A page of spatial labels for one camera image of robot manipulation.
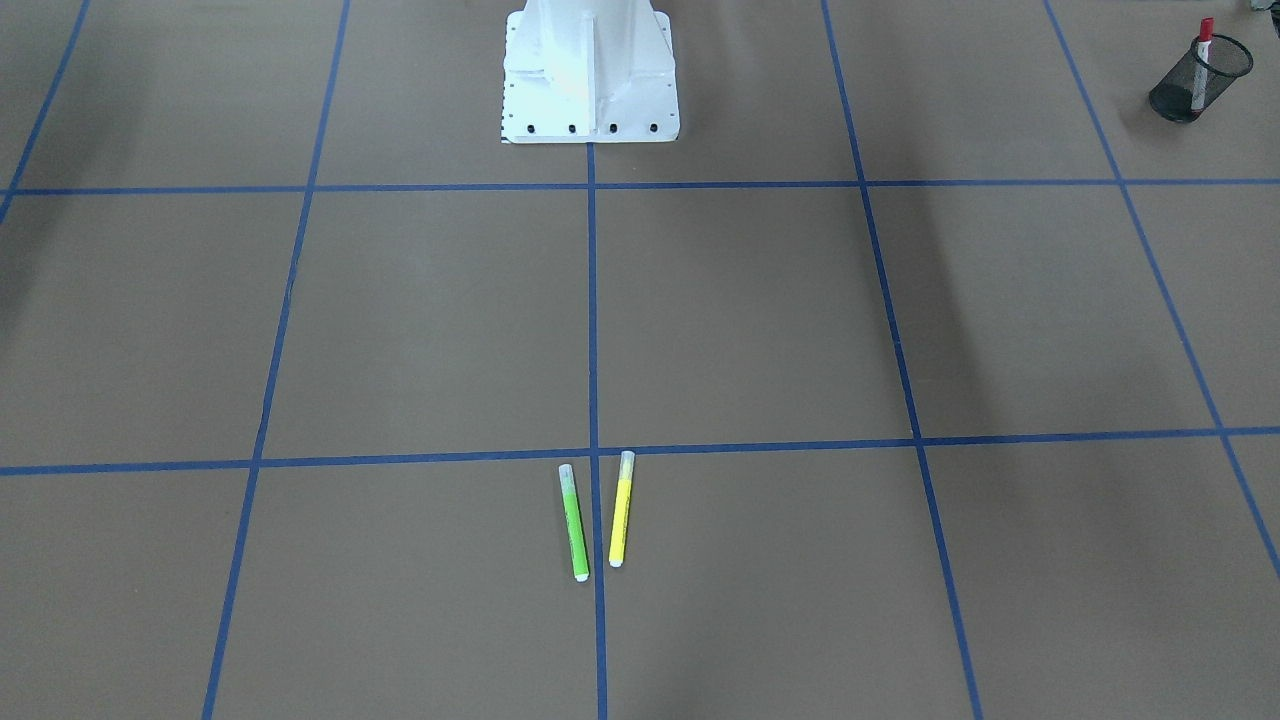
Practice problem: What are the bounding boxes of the red marker pen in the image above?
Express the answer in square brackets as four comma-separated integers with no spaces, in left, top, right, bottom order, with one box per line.
[1189,17,1215,117]

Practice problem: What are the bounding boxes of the black cup near arm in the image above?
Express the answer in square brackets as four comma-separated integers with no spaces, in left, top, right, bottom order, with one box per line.
[1148,35,1254,124]

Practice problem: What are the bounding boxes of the brown paper table mat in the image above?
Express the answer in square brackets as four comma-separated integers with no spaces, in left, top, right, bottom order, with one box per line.
[3,1,1277,719]

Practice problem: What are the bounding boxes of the green marker pen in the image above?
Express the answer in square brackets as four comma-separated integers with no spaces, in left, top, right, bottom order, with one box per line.
[557,462,591,583]

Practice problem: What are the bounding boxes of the yellow marker pen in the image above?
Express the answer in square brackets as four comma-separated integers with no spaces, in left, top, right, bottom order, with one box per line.
[608,450,636,568]

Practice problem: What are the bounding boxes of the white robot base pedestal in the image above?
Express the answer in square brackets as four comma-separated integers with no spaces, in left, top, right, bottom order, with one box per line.
[500,1,681,143]

